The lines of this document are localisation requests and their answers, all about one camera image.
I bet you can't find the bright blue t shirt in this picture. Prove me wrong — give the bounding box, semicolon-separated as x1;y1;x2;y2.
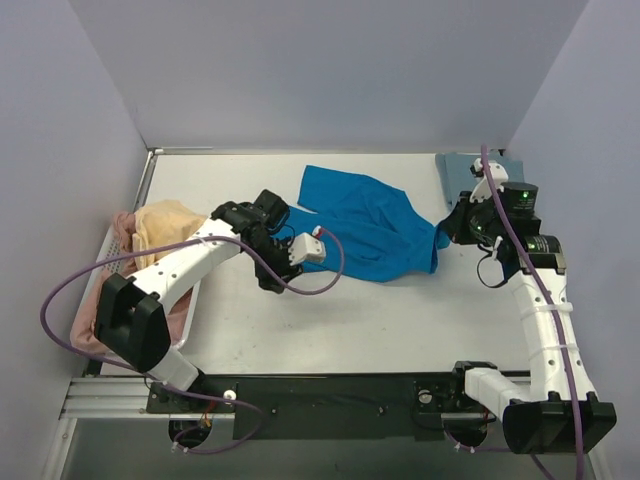
288;165;450;283

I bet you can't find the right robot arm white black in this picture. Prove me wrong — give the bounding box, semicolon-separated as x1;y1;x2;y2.
440;182;617;454

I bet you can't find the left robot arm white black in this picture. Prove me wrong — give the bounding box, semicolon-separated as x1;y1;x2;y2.
94;190;302;412

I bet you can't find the folded grey-blue t shirt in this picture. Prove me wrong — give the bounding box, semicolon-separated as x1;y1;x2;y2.
435;151;525;210

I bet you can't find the pale yellow t shirt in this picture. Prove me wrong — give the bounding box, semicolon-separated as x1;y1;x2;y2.
131;200;207;252

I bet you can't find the white perforated plastic basket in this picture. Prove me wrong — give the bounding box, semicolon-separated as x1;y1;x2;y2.
92;228;201;365

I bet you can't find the dusty pink t shirt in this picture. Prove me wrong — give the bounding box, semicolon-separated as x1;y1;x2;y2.
69;210;194;359

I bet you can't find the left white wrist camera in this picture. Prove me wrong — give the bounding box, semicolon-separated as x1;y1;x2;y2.
288;226;327;265

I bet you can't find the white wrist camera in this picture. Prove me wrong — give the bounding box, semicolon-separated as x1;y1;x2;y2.
470;157;509;204
288;226;327;265

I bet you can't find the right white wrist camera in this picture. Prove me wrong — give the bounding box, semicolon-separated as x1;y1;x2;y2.
470;157;509;204

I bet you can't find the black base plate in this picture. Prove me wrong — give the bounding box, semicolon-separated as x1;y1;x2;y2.
146;372;496;446

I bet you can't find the aluminium rail frame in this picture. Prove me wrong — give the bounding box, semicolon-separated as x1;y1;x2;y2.
62;373;466;420

